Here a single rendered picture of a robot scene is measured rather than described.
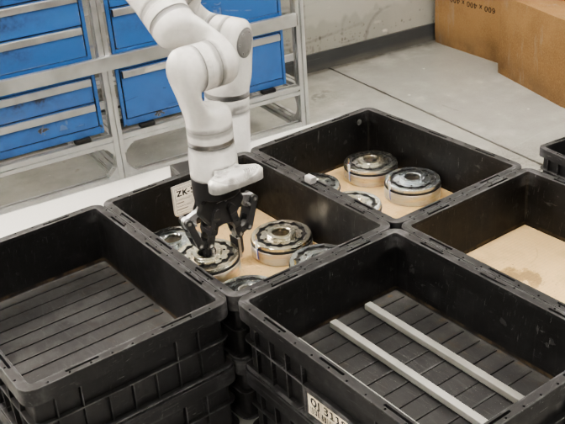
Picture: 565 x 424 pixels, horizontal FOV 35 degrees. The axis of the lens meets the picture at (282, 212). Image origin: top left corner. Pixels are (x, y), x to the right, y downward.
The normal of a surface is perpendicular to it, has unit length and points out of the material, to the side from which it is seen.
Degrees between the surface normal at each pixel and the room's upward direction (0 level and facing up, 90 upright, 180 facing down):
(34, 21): 90
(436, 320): 0
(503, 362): 0
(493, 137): 0
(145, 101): 90
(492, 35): 91
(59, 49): 90
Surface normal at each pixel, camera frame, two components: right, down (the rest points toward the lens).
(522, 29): -0.94, 0.18
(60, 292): -0.07, -0.88
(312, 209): -0.80, 0.33
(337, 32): 0.50, 0.37
